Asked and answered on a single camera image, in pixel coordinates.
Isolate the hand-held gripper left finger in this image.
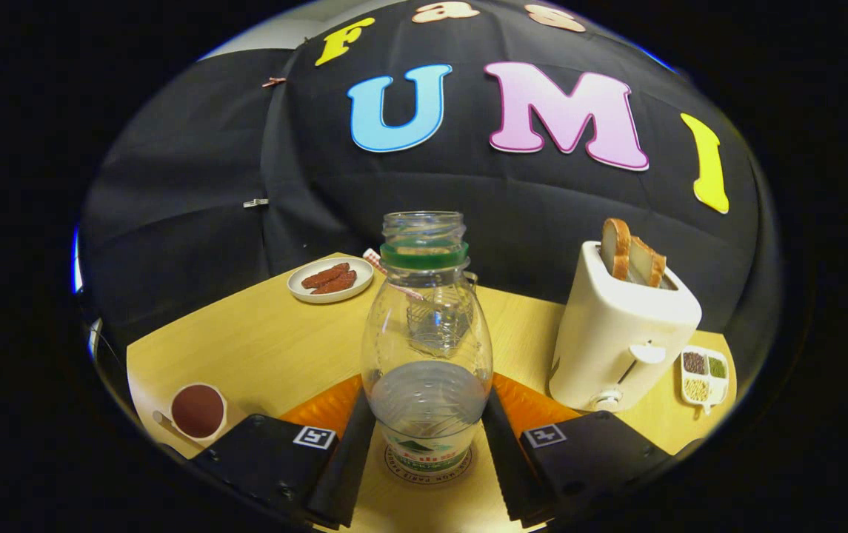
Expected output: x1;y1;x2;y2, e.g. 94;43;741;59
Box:
190;374;378;530

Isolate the cream cup with brown inside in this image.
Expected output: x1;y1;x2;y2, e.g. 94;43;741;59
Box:
153;382;229;443

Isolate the brown sausage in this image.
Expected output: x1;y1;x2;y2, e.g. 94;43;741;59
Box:
301;262;351;289
310;270;358;295

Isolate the black backdrop cloth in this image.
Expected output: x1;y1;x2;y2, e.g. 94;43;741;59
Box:
79;0;765;371

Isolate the white divided bean tray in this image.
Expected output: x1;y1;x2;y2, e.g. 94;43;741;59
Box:
680;345;730;415

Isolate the wire mesh holder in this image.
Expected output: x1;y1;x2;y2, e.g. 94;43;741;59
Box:
403;270;478;352

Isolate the white round plate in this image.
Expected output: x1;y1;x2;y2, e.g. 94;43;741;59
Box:
287;256;375;304

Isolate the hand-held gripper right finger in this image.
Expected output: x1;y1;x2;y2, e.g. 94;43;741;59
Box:
481;372;672;528

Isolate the white toaster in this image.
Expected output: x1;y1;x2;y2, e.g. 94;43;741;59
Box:
548;241;703;413

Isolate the clear plastic juice bottle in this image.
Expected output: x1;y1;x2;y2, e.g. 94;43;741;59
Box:
361;211;494;475

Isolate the bread slice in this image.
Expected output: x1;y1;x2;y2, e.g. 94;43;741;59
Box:
627;235;667;289
601;218;632;281

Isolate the round cork coaster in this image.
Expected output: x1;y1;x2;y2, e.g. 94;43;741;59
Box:
383;443;473;486

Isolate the wooden table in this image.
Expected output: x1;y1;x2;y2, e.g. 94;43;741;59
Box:
126;252;737;533

